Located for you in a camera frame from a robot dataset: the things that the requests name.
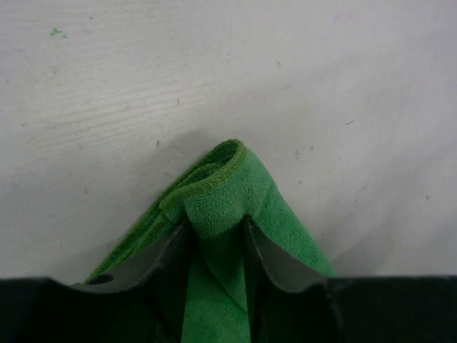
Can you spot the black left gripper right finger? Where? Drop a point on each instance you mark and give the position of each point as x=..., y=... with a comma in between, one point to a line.
x=288, y=301

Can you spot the green towel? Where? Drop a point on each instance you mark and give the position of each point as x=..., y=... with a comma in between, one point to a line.
x=215, y=194

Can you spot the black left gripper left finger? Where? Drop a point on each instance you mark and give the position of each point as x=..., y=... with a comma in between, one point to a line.
x=140, y=300

